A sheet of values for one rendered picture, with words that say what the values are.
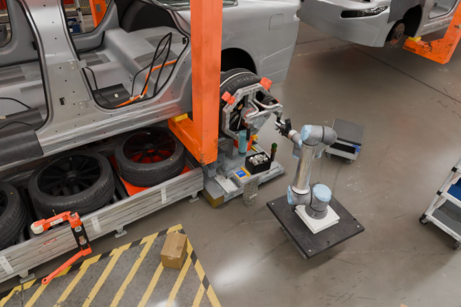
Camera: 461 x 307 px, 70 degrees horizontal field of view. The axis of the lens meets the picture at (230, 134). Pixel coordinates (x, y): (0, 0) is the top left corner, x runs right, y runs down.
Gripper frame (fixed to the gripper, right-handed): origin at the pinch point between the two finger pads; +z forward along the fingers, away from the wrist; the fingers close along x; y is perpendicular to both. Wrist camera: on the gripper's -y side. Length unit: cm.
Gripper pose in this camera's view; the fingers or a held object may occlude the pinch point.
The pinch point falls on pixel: (276, 120)
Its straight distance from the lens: 304.8
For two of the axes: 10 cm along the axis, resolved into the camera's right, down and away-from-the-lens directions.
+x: 8.2, -3.2, 4.8
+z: -5.7, -5.3, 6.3
